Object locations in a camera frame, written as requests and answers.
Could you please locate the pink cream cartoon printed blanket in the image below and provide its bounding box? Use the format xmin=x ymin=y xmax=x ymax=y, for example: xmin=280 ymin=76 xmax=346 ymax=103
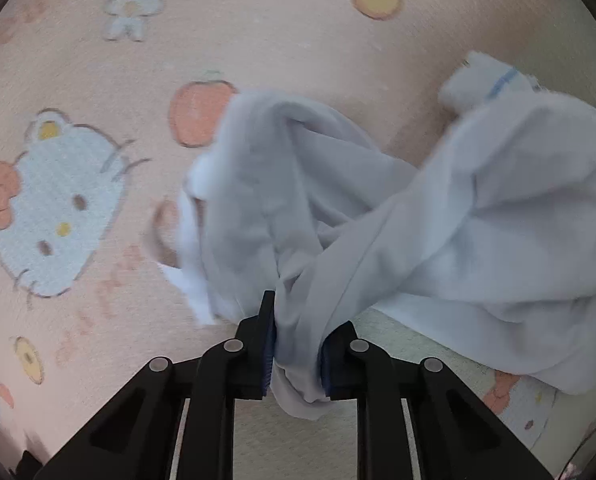
xmin=0 ymin=0 xmax=596 ymax=480

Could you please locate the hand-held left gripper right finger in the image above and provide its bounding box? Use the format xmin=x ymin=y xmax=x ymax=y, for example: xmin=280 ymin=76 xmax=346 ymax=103
xmin=318 ymin=319 xmax=554 ymax=480

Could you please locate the white shirt with navy trim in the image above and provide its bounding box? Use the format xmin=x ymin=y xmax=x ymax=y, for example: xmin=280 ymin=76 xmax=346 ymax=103
xmin=158 ymin=50 xmax=596 ymax=421

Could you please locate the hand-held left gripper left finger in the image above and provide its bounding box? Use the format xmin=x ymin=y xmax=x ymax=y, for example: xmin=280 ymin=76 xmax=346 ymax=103
xmin=33 ymin=290 xmax=277 ymax=480

